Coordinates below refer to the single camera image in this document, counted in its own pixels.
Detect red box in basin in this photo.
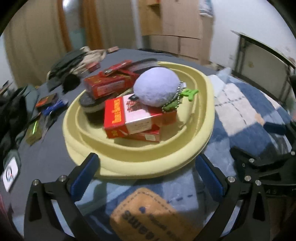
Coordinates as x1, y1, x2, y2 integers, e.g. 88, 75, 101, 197
121, 109, 177, 143

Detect yellow plastic basin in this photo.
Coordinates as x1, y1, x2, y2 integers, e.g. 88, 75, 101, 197
63, 61, 215, 179

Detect lavender plush ball keychain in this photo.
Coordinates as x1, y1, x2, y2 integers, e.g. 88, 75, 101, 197
129, 67, 199, 113

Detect beige and black clothes pile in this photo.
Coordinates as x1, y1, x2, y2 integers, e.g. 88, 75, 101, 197
46, 46, 107, 92

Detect blue handled pliers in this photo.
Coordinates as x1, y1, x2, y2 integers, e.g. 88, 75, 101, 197
41, 99, 69, 141

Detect small red box on bed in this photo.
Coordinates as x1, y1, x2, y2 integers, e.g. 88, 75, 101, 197
86, 62, 100, 73

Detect white card with logo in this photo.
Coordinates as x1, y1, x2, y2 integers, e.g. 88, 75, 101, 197
2, 156, 20, 192

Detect dark speckled round disc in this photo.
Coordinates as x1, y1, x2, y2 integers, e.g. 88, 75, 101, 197
127, 58, 159, 72

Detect blue white checkered rug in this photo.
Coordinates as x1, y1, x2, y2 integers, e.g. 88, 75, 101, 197
77, 69, 292, 240

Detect grey bed sheet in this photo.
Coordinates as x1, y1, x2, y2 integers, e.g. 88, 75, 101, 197
1, 49, 215, 234

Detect black folding table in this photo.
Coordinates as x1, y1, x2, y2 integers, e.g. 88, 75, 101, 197
232, 31, 295, 104

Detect wooden cabinet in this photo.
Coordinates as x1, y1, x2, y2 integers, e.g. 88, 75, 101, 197
137, 0, 214, 65

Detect red white cigarette carton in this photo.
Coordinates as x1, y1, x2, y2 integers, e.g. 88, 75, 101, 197
103, 94, 163, 138

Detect shiny red gold box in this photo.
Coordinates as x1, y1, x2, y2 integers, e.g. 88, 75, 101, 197
84, 60, 139, 99

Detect black round sandwich cookie box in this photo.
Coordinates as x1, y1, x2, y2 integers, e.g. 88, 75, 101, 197
79, 92, 118, 125

